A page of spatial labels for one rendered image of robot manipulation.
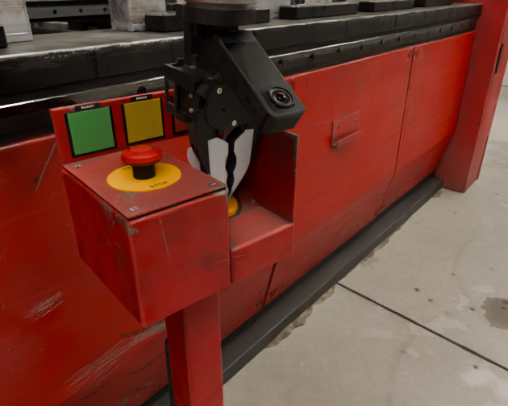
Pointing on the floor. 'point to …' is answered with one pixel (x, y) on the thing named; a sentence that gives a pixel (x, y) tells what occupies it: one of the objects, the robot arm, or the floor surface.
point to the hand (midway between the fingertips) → (226, 194)
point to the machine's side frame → (479, 93)
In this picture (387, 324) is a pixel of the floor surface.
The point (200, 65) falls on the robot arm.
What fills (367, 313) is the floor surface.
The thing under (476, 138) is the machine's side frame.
